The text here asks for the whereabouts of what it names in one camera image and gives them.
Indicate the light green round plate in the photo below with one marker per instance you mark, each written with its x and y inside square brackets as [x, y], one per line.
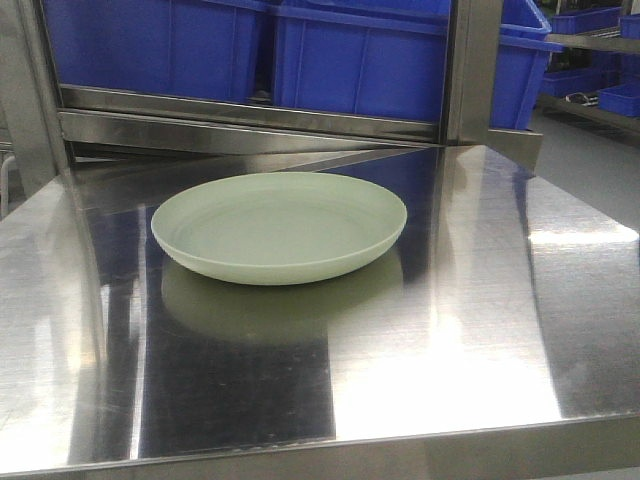
[282, 228]

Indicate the background steel shelf rack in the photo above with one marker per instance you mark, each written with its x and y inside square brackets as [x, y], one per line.
[607, 39]

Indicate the stainless steel shelf rack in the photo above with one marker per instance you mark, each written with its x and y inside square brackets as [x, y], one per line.
[45, 119]

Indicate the blue plastic bin centre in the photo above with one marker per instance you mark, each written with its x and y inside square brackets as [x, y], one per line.
[372, 58]

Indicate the blue plastic bin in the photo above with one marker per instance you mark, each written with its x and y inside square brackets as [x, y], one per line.
[372, 58]
[522, 58]
[199, 49]

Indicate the blue plastic bin left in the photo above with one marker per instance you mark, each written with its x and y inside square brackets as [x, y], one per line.
[199, 49]

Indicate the blue plastic bin right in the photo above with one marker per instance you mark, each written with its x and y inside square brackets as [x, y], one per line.
[522, 58]

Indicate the small blue bin lower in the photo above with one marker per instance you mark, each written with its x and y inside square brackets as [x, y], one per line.
[621, 99]

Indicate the small blue bin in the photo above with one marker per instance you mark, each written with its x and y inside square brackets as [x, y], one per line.
[621, 99]
[581, 21]

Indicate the small blue bin upper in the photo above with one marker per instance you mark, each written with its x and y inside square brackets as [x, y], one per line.
[581, 21]

